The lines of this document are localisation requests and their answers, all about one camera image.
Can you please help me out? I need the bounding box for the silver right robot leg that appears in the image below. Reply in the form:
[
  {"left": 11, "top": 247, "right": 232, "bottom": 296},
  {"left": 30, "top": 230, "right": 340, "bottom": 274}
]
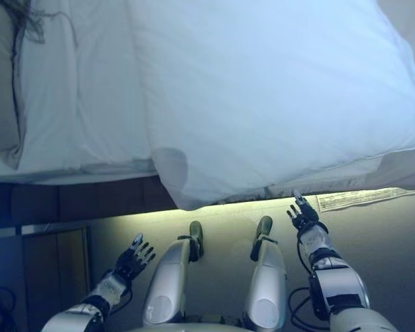
[{"left": 243, "top": 238, "right": 287, "bottom": 324}]

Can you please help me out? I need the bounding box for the dark left robot foot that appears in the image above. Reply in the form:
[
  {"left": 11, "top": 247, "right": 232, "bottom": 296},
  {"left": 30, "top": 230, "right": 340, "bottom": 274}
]
[{"left": 178, "top": 221, "right": 205, "bottom": 262}]

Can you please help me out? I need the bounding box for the white paper card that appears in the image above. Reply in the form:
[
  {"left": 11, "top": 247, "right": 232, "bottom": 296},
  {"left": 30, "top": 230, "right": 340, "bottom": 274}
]
[{"left": 314, "top": 187, "right": 415, "bottom": 213}]

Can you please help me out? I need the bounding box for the silver left robot leg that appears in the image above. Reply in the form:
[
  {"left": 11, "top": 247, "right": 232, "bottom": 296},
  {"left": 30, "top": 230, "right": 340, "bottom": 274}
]
[{"left": 141, "top": 238, "right": 191, "bottom": 328}]

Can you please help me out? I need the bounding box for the beige pillow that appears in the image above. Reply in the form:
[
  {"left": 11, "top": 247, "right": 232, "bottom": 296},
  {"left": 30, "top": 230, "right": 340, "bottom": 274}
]
[{"left": 0, "top": 0, "right": 27, "bottom": 170}]

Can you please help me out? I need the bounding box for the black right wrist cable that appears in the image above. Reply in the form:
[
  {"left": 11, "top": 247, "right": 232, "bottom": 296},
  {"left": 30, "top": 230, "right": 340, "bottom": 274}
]
[{"left": 288, "top": 237, "right": 321, "bottom": 331}]

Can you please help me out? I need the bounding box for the white duvet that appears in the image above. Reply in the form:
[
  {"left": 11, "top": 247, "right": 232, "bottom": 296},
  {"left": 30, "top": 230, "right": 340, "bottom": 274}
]
[{"left": 128, "top": 0, "right": 415, "bottom": 212}]

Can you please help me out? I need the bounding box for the wooden nightstand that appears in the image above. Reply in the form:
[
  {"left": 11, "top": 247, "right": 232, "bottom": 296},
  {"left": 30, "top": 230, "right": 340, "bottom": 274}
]
[{"left": 20, "top": 224, "right": 94, "bottom": 319}]

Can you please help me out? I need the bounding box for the silver robot leg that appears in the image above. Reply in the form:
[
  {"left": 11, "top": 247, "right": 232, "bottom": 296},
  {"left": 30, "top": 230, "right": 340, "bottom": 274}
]
[
  {"left": 141, "top": 238, "right": 191, "bottom": 328},
  {"left": 243, "top": 238, "right": 287, "bottom": 324}
]

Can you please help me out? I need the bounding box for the brown bed base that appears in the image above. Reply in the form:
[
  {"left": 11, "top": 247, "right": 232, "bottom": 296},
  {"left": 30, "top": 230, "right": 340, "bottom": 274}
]
[{"left": 0, "top": 174, "right": 391, "bottom": 228}]

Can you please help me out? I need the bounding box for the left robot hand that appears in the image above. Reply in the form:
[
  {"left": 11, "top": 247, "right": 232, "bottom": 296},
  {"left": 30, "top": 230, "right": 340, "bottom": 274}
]
[{"left": 115, "top": 233, "right": 157, "bottom": 280}]

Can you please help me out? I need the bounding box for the dark robot foot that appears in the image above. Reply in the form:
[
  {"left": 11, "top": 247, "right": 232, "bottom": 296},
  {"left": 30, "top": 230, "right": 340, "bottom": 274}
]
[
  {"left": 249, "top": 215, "right": 274, "bottom": 262},
  {"left": 178, "top": 221, "right": 205, "bottom": 262}
]

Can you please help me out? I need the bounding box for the dark right robot foot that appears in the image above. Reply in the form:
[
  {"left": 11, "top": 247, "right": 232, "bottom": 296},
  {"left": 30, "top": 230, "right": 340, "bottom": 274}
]
[{"left": 249, "top": 215, "right": 274, "bottom": 262}]

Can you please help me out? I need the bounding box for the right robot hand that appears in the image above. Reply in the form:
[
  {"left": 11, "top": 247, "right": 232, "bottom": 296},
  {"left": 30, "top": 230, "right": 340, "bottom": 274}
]
[{"left": 286, "top": 189, "right": 321, "bottom": 231}]

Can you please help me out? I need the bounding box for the white bed sheet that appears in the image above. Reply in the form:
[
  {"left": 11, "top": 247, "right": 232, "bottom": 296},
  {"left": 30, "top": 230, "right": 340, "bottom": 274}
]
[{"left": 0, "top": 0, "right": 415, "bottom": 192}]

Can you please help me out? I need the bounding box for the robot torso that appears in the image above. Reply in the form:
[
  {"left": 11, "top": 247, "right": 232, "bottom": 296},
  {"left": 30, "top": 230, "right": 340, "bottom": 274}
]
[{"left": 138, "top": 313, "right": 250, "bottom": 332}]

